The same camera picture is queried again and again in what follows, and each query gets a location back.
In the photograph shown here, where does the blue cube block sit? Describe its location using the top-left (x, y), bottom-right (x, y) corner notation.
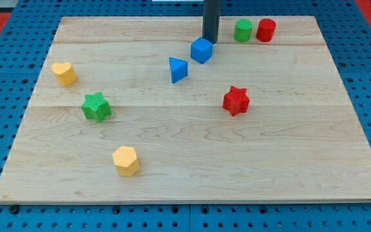
top-left (191, 37), bottom-right (213, 64)

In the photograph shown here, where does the blue triangle block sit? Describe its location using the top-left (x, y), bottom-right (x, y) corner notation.
top-left (169, 57), bottom-right (188, 84)

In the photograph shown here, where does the red star block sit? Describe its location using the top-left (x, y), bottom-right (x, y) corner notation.
top-left (222, 86), bottom-right (250, 117)

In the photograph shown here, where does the light wooden board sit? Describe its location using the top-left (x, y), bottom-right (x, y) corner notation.
top-left (0, 16), bottom-right (371, 205)

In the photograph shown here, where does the yellow hexagon block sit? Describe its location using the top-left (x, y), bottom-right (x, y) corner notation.
top-left (112, 146), bottom-right (140, 177)

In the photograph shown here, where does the green star block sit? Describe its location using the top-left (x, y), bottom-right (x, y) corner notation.
top-left (81, 92), bottom-right (111, 122)

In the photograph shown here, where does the green cylinder block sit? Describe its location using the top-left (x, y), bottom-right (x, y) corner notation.
top-left (234, 19), bottom-right (252, 43)

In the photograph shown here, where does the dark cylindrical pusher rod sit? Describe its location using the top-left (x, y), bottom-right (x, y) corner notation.
top-left (202, 0), bottom-right (222, 44)

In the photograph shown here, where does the red cylinder block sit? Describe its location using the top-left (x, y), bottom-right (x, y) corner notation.
top-left (256, 18), bottom-right (276, 42)

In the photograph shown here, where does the yellow heart block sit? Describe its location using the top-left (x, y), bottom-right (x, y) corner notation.
top-left (51, 63), bottom-right (77, 86)

